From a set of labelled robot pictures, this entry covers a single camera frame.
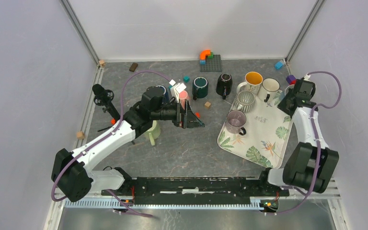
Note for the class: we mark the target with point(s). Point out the black mug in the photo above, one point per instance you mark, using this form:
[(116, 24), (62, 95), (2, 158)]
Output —
[(224, 85)]

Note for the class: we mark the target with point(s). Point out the mauve purple mug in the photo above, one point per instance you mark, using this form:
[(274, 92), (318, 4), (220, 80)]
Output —
[(235, 122)]

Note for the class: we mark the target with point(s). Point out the small wooden cube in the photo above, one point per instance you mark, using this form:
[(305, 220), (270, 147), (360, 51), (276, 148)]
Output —
[(207, 105)]

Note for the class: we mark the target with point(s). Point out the grey lego baseplate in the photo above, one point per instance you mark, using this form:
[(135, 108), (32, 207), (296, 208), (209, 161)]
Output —
[(212, 64)]

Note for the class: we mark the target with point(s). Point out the cream white mug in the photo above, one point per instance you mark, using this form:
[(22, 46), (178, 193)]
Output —
[(268, 90)]

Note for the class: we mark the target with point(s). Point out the white ribbed mug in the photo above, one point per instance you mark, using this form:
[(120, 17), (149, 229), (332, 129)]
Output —
[(244, 101)]

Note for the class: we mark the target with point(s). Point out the teal cube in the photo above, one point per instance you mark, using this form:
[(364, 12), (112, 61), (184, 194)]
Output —
[(186, 79)]

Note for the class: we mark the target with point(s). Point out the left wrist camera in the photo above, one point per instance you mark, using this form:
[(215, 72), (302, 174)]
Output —
[(176, 88)]

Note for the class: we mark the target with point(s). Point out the orange curved lego piece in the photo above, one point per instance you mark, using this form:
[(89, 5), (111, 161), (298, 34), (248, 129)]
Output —
[(204, 54)]

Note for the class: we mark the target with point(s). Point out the green lego brick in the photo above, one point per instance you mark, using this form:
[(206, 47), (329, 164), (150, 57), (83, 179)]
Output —
[(210, 55)]

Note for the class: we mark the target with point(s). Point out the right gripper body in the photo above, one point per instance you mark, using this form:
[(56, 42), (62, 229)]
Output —
[(282, 104)]

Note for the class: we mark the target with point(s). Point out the navy blue mug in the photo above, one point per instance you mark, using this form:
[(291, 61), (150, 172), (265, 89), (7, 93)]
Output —
[(166, 96)]

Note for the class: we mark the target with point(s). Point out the light blue mug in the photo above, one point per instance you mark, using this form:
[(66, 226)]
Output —
[(288, 88)]

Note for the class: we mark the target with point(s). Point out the pink mug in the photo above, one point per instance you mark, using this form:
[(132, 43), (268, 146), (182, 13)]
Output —
[(183, 97)]

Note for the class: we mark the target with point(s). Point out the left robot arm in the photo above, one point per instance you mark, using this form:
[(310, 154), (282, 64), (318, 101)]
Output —
[(73, 171)]

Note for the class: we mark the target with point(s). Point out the corner wooden cube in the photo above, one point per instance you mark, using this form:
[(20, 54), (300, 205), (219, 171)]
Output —
[(102, 63)]

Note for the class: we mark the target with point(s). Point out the purple and red block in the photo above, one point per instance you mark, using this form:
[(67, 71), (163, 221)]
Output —
[(291, 79)]

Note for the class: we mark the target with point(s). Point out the floral leaf tray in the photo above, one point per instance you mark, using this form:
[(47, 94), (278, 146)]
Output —
[(268, 130)]

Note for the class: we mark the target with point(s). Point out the brown block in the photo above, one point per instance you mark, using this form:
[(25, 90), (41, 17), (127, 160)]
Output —
[(133, 67)]

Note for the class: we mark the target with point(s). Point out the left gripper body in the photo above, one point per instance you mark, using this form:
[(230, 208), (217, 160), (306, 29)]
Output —
[(172, 112)]

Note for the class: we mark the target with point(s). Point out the dark green mug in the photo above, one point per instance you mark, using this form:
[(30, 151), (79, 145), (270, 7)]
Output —
[(199, 88)]

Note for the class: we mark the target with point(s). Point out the light blue block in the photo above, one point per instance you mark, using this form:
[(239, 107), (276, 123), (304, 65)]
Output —
[(280, 64)]

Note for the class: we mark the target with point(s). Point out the wooden cube by rail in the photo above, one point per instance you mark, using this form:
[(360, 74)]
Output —
[(80, 135)]

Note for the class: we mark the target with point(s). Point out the white floral mug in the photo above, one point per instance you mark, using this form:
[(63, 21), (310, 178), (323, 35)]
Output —
[(252, 83)]

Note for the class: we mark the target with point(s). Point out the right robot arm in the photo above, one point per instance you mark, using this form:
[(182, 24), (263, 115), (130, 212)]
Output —
[(312, 163)]

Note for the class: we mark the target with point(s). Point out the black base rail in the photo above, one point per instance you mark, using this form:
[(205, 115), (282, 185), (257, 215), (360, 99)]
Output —
[(197, 190)]

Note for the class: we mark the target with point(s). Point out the light green mug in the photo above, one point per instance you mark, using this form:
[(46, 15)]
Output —
[(153, 133)]

